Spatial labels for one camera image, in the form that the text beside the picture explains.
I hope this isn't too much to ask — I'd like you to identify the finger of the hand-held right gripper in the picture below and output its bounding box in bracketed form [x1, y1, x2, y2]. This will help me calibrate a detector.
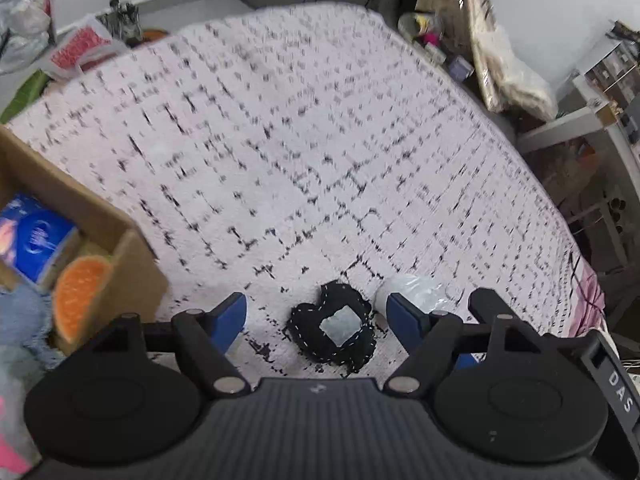
[452, 352, 490, 372]
[467, 287, 523, 322]

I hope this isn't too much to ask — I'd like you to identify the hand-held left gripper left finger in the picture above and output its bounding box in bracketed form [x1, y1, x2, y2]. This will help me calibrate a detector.
[87, 291, 251, 397]

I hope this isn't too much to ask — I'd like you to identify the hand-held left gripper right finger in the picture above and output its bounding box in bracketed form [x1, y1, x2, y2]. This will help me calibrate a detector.
[384, 292, 545, 395]

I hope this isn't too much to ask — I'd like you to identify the small white bag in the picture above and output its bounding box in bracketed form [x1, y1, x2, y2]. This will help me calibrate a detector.
[375, 274, 453, 323]

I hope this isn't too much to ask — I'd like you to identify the black white-stitched fabric piece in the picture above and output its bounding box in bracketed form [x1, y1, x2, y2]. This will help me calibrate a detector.
[286, 282, 377, 376]

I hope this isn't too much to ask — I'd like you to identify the brown cardboard box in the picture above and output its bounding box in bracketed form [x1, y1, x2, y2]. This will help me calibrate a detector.
[0, 125, 168, 361]

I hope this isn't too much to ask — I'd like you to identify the orange slice plush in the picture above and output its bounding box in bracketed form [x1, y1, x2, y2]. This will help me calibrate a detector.
[52, 256, 115, 342]

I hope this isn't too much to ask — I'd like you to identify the blue printed packet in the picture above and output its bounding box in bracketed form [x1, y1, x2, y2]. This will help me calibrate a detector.
[0, 192, 81, 291]

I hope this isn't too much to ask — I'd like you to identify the blue cloth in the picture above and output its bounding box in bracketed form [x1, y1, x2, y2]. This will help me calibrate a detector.
[0, 285, 68, 478]

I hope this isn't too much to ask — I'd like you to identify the pink bed sheet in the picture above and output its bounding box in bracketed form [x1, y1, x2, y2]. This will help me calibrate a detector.
[545, 255, 608, 341]

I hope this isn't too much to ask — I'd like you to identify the white shelf unit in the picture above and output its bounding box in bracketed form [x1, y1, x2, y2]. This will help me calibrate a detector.
[517, 75, 640, 266]

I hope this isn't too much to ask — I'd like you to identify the white black-patterned blanket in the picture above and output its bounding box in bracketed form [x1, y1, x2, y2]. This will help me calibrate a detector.
[5, 2, 586, 381]

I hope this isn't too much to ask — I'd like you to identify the cream canvas bags pile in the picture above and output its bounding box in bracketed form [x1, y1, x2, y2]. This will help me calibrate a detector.
[460, 0, 558, 121]

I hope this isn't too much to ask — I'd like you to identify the small blue box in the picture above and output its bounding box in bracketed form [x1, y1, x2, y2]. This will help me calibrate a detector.
[446, 54, 476, 82]

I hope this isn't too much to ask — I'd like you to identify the desk clutter pile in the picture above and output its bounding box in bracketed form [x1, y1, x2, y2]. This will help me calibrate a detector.
[582, 20, 640, 146]

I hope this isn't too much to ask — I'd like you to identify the green bag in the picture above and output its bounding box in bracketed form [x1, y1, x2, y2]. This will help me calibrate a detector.
[0, 67, 51, 123]

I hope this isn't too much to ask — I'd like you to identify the red and white snack pack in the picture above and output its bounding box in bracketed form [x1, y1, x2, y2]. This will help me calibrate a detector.
[42, 15, 128, 81]

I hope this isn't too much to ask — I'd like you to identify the grey plastic bag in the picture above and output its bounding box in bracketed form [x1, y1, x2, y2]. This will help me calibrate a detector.
[0, 20, 53, 76]

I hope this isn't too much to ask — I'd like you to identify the large white plastic bag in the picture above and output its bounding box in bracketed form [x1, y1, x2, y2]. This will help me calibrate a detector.
[0, 0, 51, 36]

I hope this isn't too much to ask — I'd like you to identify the black cable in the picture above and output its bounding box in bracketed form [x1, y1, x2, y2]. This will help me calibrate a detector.
[567, 255, 606, 311]

